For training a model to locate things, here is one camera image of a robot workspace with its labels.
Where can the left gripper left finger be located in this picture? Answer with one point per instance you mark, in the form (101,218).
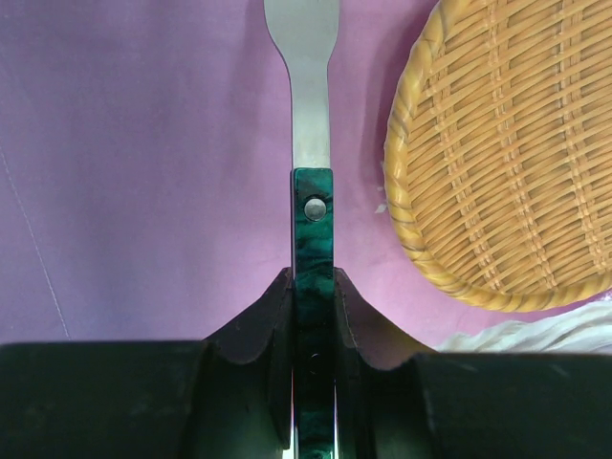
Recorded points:
(225,396)

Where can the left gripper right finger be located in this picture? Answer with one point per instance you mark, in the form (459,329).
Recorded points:
(396,398)

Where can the round orange woven plate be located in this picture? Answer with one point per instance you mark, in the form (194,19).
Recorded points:
(497,158)

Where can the purple printed cloth placemat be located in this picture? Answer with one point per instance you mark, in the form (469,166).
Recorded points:
(145,170)

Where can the metal fork teal handle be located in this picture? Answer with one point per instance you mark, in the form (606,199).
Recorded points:
(305,34)

